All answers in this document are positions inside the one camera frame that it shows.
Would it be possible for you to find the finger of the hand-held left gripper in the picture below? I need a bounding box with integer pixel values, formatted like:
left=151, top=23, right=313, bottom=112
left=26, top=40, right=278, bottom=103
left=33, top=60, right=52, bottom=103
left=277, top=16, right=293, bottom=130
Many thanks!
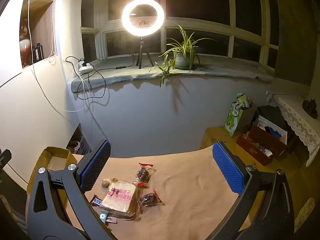
left=0, top=149, right=12, bottom=172

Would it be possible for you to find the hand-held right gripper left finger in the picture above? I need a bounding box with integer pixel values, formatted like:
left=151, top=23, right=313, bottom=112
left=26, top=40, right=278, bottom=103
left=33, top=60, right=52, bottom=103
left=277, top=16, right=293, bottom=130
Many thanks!
left=26, top=140, right=118, bottom=240

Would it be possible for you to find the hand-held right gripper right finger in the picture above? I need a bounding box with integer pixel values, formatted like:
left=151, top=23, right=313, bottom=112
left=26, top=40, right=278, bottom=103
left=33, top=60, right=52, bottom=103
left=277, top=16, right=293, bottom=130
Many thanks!
left=212, top=141, right=295, bottom=240

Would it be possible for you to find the brown chocolate bar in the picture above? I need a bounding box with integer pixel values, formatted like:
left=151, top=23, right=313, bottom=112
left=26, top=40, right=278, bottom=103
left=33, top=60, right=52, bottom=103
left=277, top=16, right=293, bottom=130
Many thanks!
left=90, top=194, right=104, bottom=207

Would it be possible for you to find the sliced bread packet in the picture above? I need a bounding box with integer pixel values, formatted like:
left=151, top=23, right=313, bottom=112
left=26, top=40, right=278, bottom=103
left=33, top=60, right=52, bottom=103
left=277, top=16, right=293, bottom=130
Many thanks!
left=101, top=181, right=140, bottom=218

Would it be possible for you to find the purple candy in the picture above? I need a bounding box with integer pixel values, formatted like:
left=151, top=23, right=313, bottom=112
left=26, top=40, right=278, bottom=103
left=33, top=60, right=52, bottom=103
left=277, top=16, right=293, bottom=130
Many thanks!
left=139, top=189, right=165, bottom=207

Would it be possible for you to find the brown round candy packet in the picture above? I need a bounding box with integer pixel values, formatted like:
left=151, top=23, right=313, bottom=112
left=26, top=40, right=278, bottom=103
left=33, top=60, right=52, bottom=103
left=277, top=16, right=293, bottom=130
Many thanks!
left=101, top=177, right=120, bottom=189

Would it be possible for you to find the red cardboard box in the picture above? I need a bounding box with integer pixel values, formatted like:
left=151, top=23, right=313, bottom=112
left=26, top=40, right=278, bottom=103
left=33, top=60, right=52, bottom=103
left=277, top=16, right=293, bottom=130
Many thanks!
left=236, top=124, right=288, bottom=166

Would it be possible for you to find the red-edged dark snack packet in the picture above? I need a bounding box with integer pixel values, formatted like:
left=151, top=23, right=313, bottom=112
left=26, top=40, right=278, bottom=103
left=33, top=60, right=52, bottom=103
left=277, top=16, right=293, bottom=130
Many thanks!
left=135, top=162, right=157, bottom=188

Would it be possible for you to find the green paper bag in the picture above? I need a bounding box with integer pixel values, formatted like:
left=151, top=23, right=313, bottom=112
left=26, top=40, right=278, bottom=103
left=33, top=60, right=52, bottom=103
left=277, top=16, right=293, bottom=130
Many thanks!
left=224, top=101, right=258, bottom=138

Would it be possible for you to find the white open box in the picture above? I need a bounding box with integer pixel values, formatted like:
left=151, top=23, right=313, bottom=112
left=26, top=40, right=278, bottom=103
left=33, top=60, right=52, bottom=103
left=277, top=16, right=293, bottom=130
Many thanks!
left=257, top=115, right=288, bottom=145

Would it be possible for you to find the dark bag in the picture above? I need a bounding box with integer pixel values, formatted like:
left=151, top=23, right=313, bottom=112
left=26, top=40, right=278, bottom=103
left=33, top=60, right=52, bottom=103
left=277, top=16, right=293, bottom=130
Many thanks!
left=257, top=105, right=285, bottom=130

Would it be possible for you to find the lace-covered side table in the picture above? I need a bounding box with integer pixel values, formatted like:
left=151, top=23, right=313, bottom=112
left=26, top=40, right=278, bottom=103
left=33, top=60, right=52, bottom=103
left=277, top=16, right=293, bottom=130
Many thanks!
left=274, top=94, right=320, bottom=167

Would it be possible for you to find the grey windowsill cloth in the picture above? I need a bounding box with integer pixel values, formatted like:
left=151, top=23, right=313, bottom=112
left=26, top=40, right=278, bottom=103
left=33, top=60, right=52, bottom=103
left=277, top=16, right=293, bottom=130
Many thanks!
left=71, top=55, right=272, bottom=93

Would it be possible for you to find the white power strip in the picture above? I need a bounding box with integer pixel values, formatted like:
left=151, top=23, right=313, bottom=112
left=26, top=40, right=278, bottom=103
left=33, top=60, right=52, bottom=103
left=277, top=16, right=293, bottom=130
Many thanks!
left=78, top=60, right=98, bottom=74

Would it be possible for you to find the dark figurine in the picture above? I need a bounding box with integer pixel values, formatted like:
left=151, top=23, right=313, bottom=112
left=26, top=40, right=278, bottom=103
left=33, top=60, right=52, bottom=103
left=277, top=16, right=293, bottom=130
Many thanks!
left=302, top=99, right=318, bottom=118

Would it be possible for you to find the red vase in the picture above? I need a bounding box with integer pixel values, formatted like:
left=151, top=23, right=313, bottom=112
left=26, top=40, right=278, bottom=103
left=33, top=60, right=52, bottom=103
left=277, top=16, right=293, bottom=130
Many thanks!
left=19, top=19, right=33, bottom=68

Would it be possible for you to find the potted spider plant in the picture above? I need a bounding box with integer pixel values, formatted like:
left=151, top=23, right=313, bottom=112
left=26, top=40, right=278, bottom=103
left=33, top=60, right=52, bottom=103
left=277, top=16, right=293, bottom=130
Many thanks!
left=149, top=24, right=217, bottom=88

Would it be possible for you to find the black tripod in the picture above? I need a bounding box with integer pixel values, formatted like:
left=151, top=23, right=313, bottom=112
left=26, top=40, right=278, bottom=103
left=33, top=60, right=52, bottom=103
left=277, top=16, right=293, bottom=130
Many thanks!
left=136, top=36, right=152, bottom=70

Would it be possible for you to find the black cable with inline switch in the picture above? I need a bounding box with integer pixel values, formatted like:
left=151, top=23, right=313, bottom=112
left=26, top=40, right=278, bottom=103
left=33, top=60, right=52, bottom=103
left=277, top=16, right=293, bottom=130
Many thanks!
left=85, top=52, right=140, bottom=90

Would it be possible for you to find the white cable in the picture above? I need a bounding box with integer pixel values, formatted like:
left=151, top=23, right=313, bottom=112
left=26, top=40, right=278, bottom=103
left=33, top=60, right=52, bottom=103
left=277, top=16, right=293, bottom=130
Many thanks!
left=27, top=0, right=90, bottom=113

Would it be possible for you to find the wooden wall shelf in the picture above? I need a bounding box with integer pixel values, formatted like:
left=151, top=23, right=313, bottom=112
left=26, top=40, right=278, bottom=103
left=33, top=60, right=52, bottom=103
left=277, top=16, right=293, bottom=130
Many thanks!
left=20, top=0, right=58, bottom=68

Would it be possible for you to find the ring light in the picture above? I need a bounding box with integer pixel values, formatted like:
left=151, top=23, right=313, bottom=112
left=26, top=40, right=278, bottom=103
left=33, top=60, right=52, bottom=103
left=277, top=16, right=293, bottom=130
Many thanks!
left=121, top=0, right=165, bottom=37

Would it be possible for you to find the white window frame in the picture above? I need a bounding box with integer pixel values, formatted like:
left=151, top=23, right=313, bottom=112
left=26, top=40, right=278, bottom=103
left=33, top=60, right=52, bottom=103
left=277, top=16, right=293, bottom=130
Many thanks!
left=81, top=0, right=280, bottom=68

